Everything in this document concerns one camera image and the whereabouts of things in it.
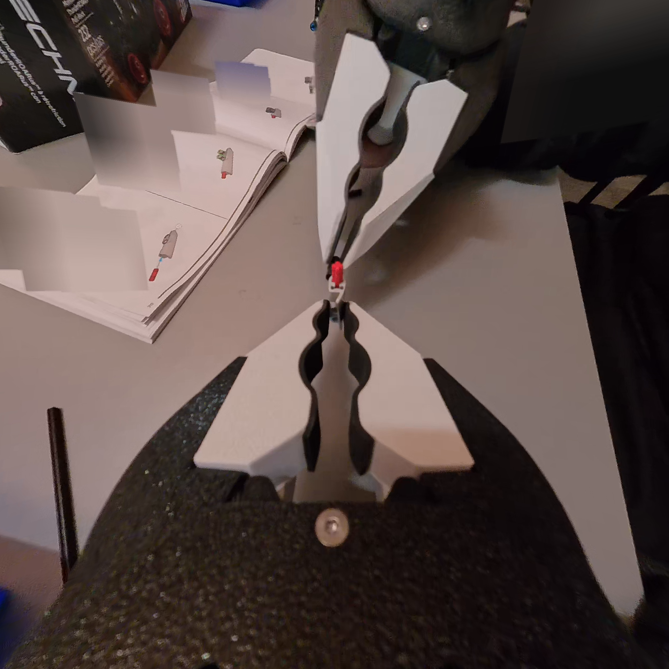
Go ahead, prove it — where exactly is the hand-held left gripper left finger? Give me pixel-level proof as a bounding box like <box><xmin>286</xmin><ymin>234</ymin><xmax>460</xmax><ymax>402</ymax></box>
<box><xmin>193</xmin><ymin>300</ymin><xmax>327</xmax><ymax>501</ymax></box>

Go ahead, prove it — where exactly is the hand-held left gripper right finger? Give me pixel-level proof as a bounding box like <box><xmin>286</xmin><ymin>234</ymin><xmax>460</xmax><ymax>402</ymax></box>
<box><xmin>341</xmin><ymin>301</ymin><xmax>476</xmax><ymax>502</ymax></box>

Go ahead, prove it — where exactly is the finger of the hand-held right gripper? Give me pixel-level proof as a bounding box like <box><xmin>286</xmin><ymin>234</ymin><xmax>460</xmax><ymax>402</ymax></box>
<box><xmin>316</xmin><ymin>31</ymin><xmax>392</xmax><ymax>266</ymax></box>
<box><xmin>341</xmin><ymin>67</ymin><xmax>469</xmax><ymax>268</ymax></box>

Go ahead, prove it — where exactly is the grey toy part red pin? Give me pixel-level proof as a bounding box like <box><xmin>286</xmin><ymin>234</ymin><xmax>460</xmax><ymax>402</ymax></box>
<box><xmin>326</xmin><ymin>260</ymin><xmax>348</xmax><ymax>330</ymax></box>

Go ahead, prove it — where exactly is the grey desk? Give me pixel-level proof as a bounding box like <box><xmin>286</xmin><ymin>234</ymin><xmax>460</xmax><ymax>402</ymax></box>
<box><xmin>0</xmin><ymin>0</ymin><xmax>646</xmax><ymax>617</ymax></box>

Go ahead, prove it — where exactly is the open instruction booklet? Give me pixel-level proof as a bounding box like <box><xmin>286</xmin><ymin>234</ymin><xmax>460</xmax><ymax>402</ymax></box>
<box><xmin>0</xmin><ymin>48</ymin><xmax>320</xmax><ymax>345</ymax></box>

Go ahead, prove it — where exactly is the black thin rod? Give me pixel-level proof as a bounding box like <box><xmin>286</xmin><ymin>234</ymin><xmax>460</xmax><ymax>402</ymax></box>
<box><xmin>47</xmin><ymin>408</ymin><xmax>79</xmax><ymax>583</ymax></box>

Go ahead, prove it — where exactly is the black toy set box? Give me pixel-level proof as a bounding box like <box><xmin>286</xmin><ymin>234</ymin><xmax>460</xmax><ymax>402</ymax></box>
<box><xmin>0</xmin><ymin>0</ymin><xmax>193</xmax><ymax>154</ymax></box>

